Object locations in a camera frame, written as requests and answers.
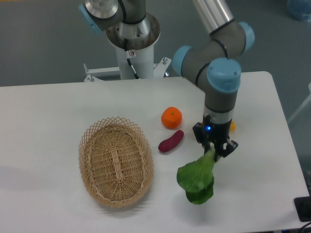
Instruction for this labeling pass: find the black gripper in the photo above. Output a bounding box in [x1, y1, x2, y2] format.
[192, 115, 239, 162]

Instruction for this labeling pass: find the green leafy vegetable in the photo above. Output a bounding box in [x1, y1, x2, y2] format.
[176, 149, 215, 205]

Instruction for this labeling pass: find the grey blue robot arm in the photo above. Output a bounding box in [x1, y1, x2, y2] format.
[78, 0, 255, 160]

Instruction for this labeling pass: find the yellow bell pepper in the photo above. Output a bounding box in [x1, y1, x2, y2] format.
[229, 121, 236, 132]

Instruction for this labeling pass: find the orange tangerine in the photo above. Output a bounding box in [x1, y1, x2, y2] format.
[161, 106, 182, 130]

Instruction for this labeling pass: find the purple sweet potato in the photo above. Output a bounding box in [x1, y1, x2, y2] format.
[158, 130, 184, 153]

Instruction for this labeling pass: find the woven wicker basket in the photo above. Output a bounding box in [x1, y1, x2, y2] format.
[79, 116, 154, 208]

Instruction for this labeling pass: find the black device at table edge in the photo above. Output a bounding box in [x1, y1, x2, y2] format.
[294, 196, 311, 222]

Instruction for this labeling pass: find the blue bag in corner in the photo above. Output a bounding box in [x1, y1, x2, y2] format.
[287, 0, 311, 23]

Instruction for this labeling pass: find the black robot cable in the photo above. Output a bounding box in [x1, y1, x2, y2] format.
[123, 38, 141, 80]

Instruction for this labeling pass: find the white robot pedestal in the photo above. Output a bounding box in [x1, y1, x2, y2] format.
[83, 12, 175, 83]

